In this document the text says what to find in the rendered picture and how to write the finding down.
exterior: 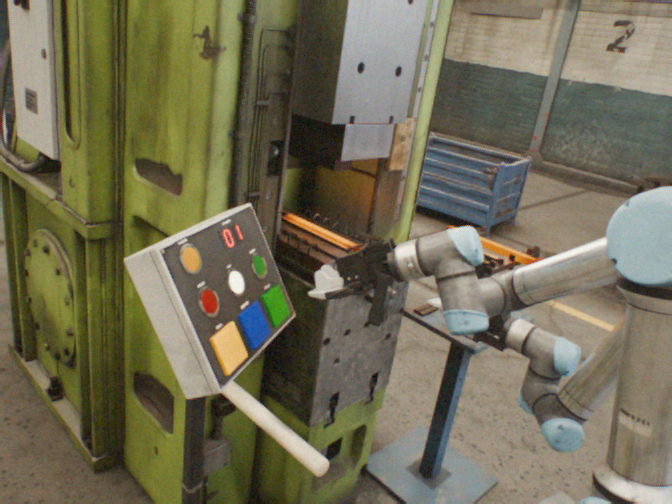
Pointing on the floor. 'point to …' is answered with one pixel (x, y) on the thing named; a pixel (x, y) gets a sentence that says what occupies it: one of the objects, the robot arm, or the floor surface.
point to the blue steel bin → (472, 182)
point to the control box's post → (193, 448)
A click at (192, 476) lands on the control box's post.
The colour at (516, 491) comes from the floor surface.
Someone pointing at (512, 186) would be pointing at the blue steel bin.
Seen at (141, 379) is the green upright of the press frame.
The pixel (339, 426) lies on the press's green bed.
